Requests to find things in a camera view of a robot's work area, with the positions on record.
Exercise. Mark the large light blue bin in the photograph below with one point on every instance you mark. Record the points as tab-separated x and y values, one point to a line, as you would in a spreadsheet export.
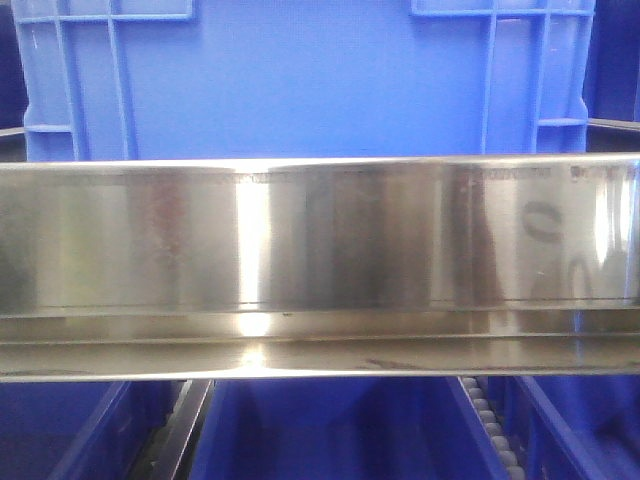
133	80

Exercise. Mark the lower middle dark blue bin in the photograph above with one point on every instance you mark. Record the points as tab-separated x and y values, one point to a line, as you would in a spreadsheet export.
344	428

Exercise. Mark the dark blue bin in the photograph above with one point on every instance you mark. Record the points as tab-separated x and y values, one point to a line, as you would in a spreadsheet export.
83	430
570	427
344	428

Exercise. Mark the lower left roller track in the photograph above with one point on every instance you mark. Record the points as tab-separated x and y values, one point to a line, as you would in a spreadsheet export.
170	449

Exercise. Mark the roller track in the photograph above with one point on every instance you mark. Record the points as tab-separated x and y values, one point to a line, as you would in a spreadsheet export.
170	449
492	427

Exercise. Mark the lower right roller track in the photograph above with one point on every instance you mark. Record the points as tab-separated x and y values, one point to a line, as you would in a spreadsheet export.
492	427

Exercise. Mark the lower right dark blue bin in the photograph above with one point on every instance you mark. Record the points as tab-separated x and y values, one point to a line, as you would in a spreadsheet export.
570	427

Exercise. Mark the lower left dark blue bin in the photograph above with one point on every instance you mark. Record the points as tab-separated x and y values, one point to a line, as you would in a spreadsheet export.
83	430

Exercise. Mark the stainless steel shelf front rail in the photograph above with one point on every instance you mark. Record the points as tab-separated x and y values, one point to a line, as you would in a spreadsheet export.
524	264

